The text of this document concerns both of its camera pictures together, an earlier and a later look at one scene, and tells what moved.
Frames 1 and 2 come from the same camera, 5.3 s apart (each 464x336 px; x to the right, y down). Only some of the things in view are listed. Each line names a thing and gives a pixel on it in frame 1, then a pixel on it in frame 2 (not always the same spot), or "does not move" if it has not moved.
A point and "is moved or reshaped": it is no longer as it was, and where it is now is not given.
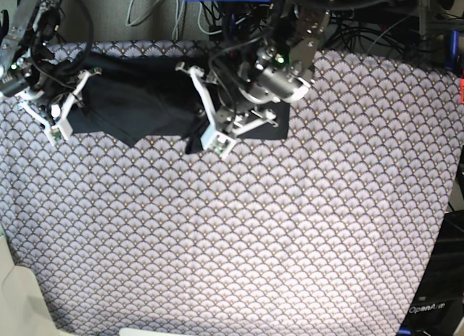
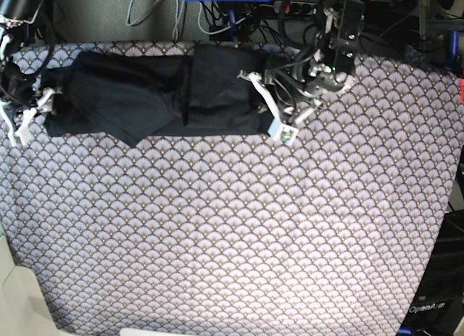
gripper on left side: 49,82 → 17,85
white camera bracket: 218,141 → 280,130
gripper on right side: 261,84 → 305,81
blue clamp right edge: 454,49 does not move
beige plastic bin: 24,310 does not move
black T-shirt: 138,96 is moved or reshaped
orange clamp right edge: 462,91 does not move
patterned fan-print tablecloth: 330,231 does not move
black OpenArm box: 438,306 does not move
